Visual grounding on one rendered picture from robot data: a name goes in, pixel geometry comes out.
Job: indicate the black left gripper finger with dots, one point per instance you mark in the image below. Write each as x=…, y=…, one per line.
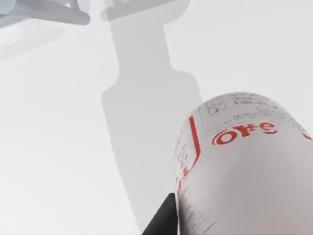
x=164, y=220

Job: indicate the white and red can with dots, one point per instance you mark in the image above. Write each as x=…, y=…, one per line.
x=244, y=171

